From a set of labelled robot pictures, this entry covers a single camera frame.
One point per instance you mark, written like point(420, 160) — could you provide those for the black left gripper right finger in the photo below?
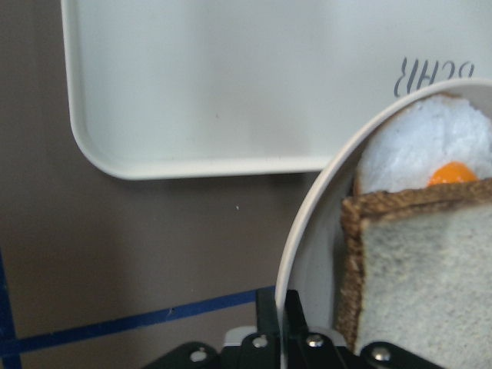
point(308, 349)

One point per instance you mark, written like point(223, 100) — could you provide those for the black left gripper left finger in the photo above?
point(259, 349)

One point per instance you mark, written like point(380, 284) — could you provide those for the cream round plate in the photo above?
point(313, 262)

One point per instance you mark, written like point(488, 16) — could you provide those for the bread slice with brown crust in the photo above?
point(418, 272)

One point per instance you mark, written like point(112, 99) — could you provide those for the fried egg toy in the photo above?
point(407, 150)

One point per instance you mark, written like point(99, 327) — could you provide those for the cream bear tray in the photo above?
point(188, 89)

